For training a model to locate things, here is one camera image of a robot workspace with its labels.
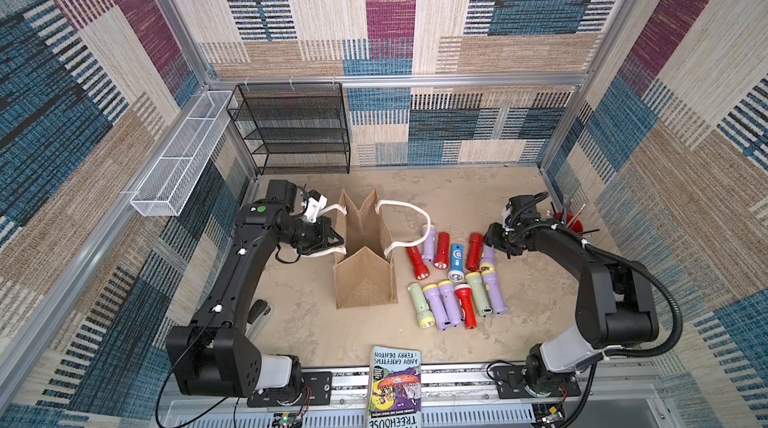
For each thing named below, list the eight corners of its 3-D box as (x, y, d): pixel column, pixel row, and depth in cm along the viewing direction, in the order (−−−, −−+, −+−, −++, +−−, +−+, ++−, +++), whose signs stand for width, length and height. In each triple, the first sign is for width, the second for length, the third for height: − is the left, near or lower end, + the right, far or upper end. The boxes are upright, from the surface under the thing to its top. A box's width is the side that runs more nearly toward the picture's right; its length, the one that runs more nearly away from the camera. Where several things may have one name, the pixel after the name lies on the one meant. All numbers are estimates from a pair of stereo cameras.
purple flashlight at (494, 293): (493, 314, 86) (495, 311, 84) (481, 274, 94) (483, 270, 92) (505, 314, 86) (507, 310, 84) (492, 273, 94) (494, 269, 92)
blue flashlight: (447, 281, 92) (448, 277, 90) (448, 247, 99) (449, 243, 97) (462, 283, 92) (464, 279, 89) (462, 249, 99) (464, 245, 97)
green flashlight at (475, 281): (480, 317, 86) (482, 313, 83) (465, 277, 93) (467, 273, 91) (492, 314, 86) (494, 311, 84) (476, 275, 94) (478, 271, 91)
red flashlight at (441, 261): (433, 268, 95) (433, 264, 93) (437, 235, 103) (438, 231, 101) (447, 270, 94) (448, 267, 93) (450, 237, 102) (451, 233, 100)
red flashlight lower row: (460, 328, 84) (462, 324, 81) (454, 288, 91) (456, 283, 88) (475, 328, 84) (478, 324, 81) (468, 288, 91) (471, 283, 88)
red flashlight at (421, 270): (417, 280, 92) (417, 276, 90) (407, 250, 99) (407, 246, 97) (429, 277, 93) (430, 273, 91) (418, 248, 100) (419, 243, 97)
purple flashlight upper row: (422, 261, 97) (423, 257, 94) (422, 228, 104) (423, 224, 102) (435, 262, 96) (436, 257, 94) (434, 229, 104) (435, 224, 102)
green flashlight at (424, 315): (421, 330, 83) (422, 326, 81) (405, 289, 91) (405, 284, 89) (434, 325, 84) (436, 322, 82) (418, 284, 92) (419, 280, 89)
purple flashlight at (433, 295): (439, 332, 83) (440, 329, 81) (423, 290, 91) (423, 286, 88) (452, 327, 84) (454, 324, 82) (435, 286, 91) (436, 282, 89)
